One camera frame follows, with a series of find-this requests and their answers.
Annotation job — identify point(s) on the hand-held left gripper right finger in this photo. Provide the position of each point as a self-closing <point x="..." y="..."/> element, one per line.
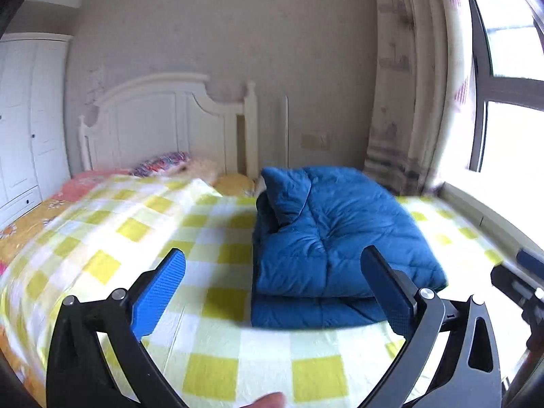
<point x="389" y="293"/>

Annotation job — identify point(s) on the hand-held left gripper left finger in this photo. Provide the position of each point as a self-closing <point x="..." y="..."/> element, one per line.
<point x="159" y="289"/>

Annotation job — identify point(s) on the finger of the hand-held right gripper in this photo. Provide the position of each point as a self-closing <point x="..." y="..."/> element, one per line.
<point x="529" y="261"/>

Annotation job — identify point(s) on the blue down jacket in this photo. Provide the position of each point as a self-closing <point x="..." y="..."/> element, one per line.
<point x="335" y="238"/>

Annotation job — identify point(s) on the person's left hand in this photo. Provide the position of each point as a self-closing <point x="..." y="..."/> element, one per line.
<point x="267" y="401"/>

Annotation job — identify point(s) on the white window ledge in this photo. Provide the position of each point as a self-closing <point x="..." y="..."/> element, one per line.
<point x="484" y="212"/>

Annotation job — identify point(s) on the yellow checked blanket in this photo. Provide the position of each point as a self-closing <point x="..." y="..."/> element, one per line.
<point x="221" y="238"/>

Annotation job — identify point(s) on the floral print pillow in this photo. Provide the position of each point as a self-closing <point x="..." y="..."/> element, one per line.
<point x="163" y="163"/>

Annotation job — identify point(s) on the peach pillow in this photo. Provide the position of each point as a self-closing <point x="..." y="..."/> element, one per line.
<point x="202" y="169"/>

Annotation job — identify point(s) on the yellow pillow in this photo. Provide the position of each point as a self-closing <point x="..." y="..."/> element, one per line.
<point x="236" y="182"/>

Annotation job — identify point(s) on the orange floral bed sheet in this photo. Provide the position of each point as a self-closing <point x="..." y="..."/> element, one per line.
<point x="29" y="216"/>

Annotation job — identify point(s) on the white bed headboard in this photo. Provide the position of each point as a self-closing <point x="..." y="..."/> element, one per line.
<point x="161" y="123"/>

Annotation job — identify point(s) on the dark framed window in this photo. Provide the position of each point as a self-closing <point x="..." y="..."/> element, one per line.
<point x="510" y="72"/>

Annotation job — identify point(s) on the sheer curtain with pink triangles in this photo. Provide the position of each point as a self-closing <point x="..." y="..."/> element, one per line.
<point x="457" y="72"/>

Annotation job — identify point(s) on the white wardrobe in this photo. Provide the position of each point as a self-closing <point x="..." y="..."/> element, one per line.
<point x="29" y="127"/>

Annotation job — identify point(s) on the patterned beige curtain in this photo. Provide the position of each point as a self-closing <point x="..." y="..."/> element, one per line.
<point x="399" y="76"/>

